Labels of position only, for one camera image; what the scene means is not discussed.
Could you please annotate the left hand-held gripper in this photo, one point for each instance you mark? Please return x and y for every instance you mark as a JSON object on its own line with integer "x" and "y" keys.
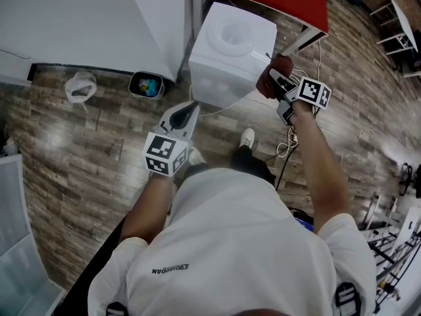
{"x": 161, "y": 153}

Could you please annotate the smartphone with blue screen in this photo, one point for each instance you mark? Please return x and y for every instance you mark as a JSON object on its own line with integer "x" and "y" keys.
{"x": 304, "y": 224}

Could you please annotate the frosted glass partition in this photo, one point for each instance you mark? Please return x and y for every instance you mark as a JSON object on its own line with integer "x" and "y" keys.
{"x": 16, "y": 209}

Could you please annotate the person's left forearm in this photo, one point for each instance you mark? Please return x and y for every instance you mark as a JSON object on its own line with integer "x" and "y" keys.
{"x": 144, "y": 206}

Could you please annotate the white metal frame table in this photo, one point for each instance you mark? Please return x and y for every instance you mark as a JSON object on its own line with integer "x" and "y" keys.
{"x": 403, "y": 18}

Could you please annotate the grey trash bin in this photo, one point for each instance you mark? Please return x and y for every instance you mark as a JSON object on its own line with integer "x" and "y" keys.
{"x": 160, "y": 92}

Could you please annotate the brown cleaning cloth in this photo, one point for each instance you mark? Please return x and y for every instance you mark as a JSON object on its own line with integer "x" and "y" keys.
{"x": 279, "y": 63}

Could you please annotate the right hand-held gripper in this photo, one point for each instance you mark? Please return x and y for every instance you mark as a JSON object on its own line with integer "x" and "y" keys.
{"x": 314, "y": 92}

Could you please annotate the person's white t-shirt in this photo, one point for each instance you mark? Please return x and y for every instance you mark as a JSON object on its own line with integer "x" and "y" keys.
{"x": 230, "y": 242}

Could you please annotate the person's right white shoe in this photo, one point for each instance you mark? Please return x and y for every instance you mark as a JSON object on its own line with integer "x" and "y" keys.
{"x": 247, "y": 137}

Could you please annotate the person's right forearm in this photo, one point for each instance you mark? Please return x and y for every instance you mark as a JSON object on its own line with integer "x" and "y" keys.
{"x": 322, "y": 170}

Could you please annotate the white plastic bag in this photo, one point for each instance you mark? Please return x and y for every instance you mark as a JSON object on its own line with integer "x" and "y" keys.
{"x": 80, "y": 75}

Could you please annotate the white water dispenser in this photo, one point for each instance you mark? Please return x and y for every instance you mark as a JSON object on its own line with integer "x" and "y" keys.
{"x": 227, "y": 74}

